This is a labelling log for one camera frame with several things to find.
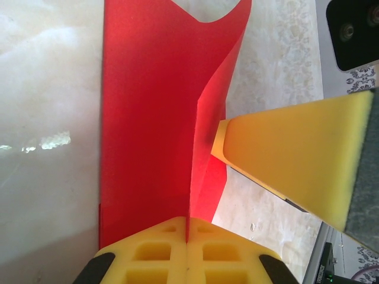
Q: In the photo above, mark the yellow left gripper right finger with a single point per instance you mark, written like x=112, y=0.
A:
x=225, y=254

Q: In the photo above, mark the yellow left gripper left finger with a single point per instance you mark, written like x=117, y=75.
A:
x=148, y=254

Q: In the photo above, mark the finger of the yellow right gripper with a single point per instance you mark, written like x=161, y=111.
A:
x=217, y=145
x=296, y=148

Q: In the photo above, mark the red paper sheet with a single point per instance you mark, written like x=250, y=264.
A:
x=148, y=118

